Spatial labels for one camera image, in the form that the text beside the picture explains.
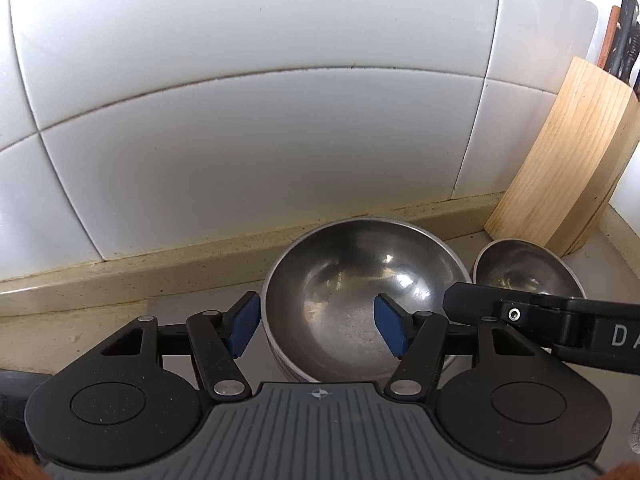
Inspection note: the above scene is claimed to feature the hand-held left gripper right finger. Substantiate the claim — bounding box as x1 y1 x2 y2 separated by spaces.
374 292 538 402

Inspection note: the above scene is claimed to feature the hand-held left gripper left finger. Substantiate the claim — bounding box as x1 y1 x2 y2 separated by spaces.
102 291 262 402

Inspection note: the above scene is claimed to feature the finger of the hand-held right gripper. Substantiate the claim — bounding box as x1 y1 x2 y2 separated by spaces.
442 281 568 346

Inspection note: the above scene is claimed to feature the grey counter mat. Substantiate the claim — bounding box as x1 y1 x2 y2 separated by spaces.
145 247 640 361

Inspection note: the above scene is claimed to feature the wooden knife block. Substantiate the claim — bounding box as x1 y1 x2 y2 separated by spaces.
484 56 640 257

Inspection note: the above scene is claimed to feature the black handled knife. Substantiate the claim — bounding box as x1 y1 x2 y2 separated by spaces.
597 0 639 78
622 15 640 93

